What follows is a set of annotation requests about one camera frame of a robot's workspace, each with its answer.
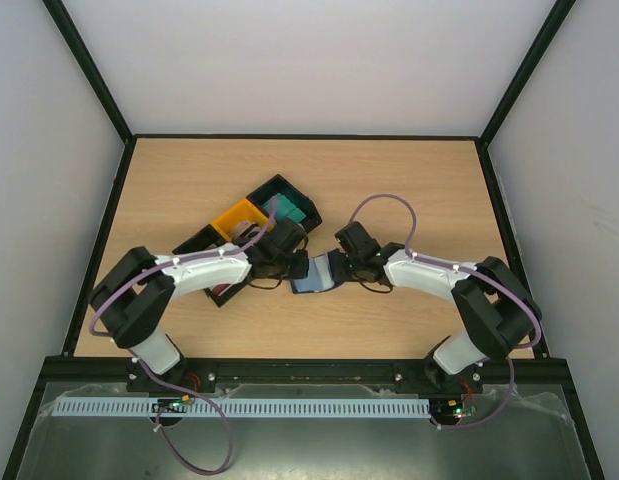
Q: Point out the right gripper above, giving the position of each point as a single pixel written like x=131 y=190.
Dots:
x=343 y=266

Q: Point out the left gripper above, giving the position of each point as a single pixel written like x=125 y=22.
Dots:
x=302 y=267

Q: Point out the dark blue card holder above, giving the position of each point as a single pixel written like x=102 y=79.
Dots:
x=321 y=276

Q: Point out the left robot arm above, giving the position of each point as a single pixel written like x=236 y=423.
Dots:
x=130 y=301

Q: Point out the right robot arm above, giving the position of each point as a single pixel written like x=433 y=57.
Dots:
x=499 y=315

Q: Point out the teal card stack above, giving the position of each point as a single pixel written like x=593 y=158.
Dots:
x=286 y=209

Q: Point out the black bin with teal cards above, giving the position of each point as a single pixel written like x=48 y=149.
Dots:
x=262 y=196

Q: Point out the yellow card bin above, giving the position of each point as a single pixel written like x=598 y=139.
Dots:
x=242 y=213

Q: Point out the white slotted cable duct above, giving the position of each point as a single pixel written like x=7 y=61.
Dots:
x=245 y=408

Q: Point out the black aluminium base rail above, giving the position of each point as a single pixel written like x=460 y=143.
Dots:
x=406 y=377

